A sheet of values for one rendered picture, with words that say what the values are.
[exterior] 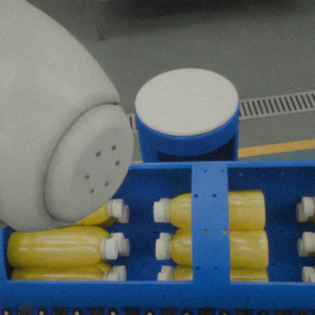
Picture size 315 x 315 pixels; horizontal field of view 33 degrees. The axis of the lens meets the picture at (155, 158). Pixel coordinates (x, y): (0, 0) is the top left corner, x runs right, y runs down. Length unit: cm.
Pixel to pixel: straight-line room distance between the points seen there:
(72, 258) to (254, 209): 35
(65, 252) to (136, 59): 252
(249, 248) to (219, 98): 57
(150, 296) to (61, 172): 76
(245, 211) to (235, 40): 263
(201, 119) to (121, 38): 233
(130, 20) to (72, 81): 360
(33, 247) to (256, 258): 42
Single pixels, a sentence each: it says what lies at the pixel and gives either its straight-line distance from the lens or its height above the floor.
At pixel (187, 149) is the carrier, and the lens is 139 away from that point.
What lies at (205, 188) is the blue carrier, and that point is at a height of 123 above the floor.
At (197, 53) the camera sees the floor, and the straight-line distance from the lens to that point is 345.
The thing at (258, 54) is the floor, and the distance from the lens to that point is 343.
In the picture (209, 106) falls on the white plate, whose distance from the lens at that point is 143.
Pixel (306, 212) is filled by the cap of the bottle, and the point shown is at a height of 111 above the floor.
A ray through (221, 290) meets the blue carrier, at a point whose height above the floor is 111.
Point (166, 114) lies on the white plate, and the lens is 141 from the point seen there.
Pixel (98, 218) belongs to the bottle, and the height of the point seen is 111.
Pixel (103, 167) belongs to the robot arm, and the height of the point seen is 176.
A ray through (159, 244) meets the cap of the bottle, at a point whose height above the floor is 113.
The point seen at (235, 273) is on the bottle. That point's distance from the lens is 103.
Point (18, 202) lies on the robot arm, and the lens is 26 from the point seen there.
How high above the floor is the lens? 196
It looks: 45 degrees down
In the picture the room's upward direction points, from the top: 8 degrees counter-clockwise
